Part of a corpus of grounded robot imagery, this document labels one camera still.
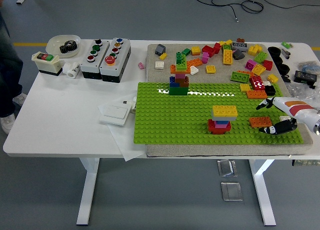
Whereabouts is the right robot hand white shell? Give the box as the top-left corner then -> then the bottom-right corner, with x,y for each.
255,96 -> 320,136

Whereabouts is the orange eight-stud brick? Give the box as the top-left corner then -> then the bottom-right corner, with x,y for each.
246,89 -> 268,100
248,116 -> 273,129
186,58 -> 204,69

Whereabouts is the black brick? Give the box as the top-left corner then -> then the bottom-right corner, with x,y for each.
263,84 -> 277,97

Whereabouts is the glossy red brick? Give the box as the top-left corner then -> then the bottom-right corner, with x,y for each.
249,75 -> 266,91

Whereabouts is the magenta brick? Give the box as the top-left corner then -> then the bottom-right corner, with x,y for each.
244,59 -> 258,71

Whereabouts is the lime green six-stud brick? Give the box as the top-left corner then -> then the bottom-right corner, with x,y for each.
230,71 -> 251,83

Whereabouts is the yellow eight-stud brick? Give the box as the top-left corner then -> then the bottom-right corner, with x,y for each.
212,104 -> 238,117

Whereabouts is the light grey brick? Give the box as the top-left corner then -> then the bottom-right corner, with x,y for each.
211,111 -> 238,122

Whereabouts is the yellow angular brick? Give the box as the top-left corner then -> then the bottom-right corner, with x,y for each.
247,44 -> 263,57

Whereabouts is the dark grey sloped brick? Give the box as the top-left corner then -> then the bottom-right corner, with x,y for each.
232,49 -> 246,61

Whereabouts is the grey brick with round holes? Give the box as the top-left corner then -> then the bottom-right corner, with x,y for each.
231,41 -> 249,51

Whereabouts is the wide red brick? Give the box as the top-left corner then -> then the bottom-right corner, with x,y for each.
207,117 -> 233,135

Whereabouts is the large dark green brick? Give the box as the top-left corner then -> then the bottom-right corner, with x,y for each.
168,86 -> 189,97

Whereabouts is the orange flat brick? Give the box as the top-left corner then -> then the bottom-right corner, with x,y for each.
169,64 -> 191,75

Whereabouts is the small dark green brick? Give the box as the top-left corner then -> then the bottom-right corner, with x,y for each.
175,51 -> 187,65

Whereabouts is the clear plastic bag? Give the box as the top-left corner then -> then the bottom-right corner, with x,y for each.
284,81 -> 320,103

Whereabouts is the black electronic module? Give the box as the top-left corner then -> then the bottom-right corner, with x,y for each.
292,69 -> 318,87

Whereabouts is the small metal tool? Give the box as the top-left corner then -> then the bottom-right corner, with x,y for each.
279,46 -> 292,60

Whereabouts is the under-table control panel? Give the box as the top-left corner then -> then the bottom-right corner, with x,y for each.
291,159 -> 320,167

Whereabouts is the white table leg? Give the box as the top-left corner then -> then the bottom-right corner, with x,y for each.
76,157 -> 101,226
248,158 -> 277,227

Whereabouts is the metal floor outlet plate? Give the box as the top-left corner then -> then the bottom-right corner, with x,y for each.
216,159 -> 238,178
220,181 -> 244,202

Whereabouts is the green studded baseplate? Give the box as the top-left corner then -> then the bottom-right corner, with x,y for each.
133,81 -> 305,145

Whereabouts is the white paper sheet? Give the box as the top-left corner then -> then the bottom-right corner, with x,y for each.
97,97 -> 147,163

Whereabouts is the emergency stop control box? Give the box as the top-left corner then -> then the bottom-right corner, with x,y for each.
99,37 -> 132,84

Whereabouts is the four-button control box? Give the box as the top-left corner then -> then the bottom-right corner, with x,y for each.
79,38 -> 111,80

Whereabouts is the white pipe tee fitting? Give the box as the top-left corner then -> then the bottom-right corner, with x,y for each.
62,61 -> 81,80

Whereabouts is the black gear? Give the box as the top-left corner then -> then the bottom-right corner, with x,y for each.
59,39 -> 78,55

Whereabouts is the white bowl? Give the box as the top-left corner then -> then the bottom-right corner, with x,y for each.
45,34 -> 83,59

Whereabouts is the blue wire bundle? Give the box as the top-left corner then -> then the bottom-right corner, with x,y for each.
297,61 -> 320,72

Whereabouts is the long thin black cable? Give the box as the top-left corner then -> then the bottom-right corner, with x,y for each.
251,0 -> 320,10

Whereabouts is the looped black floor cable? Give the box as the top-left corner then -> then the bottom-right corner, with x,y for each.
194,0 -> 265,23

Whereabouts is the white wall switch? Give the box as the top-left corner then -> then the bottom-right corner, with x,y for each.
99,103 -> 131,127

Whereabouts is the red green switch box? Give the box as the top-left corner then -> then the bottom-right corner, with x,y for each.
31,51 -> 63,77

